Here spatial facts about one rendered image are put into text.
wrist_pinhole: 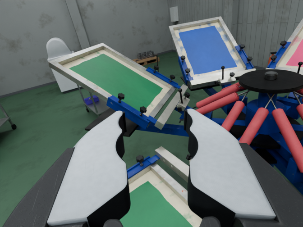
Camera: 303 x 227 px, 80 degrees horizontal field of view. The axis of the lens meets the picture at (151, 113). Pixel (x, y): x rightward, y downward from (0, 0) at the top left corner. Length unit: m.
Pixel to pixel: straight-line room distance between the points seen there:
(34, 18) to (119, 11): 2.80
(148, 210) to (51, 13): 7.03
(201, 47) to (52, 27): 6.06
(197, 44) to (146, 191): 1.54
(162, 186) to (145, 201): 0.12
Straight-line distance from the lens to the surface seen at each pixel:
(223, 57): 1.97
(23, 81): 7.77
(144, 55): 7.64
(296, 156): 1.03
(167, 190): 0.99
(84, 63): 1.53
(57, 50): 5.89
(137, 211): 0.95
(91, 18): 7.52
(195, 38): 2.13
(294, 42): 2.12
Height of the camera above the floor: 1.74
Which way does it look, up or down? 29 degrees down
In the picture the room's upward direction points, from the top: 11 degrees counter-clockwise
